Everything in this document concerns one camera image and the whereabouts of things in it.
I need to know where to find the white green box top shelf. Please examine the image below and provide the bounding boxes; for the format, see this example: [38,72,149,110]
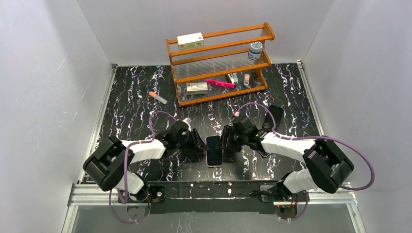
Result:
[176,33,204,50]

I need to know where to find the white red box bottom shelf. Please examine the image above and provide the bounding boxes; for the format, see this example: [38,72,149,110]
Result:
[186,82,208,95]

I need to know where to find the aluminium front rail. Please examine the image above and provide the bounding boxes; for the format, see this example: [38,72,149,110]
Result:
[62,184,366,233]

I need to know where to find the orange wooden shelf rack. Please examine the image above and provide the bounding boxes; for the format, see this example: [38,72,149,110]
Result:
[166,22,275,107]

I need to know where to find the small pink eraser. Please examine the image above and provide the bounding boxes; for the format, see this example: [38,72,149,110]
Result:
[243,74,250,86]

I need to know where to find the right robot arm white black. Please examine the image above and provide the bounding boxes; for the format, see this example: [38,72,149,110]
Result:
[215,116,355,198]

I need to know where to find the black phone case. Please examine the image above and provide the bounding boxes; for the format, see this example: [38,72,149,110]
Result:
[262,105,284,132]

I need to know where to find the beige phone case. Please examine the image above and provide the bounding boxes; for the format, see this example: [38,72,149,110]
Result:
[205,135,224,168]

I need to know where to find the orange grey utility knife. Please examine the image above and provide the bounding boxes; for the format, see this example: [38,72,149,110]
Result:
[149,91,168,104]

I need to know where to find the white green correction tape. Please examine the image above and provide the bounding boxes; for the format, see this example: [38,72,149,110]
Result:
[226,73,238,84]

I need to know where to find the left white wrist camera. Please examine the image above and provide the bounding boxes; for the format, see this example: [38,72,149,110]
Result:
[182,117,192,132]

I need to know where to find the black smartphone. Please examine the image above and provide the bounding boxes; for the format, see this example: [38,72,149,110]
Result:
[206,135,223,166]

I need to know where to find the white blue patterned jar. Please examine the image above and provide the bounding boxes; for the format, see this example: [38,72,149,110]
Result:
[248,41,263,60]

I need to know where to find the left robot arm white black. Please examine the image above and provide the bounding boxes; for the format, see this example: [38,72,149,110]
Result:
[83,120,209,202]

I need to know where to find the pink marker pen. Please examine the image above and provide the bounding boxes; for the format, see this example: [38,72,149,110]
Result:
[206,79,235,88]

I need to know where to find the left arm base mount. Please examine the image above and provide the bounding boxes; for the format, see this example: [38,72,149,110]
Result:
[126,185,165,223]

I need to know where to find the smartphone with silver edge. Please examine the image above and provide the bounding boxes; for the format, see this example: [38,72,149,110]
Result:
[257,150,271,158]

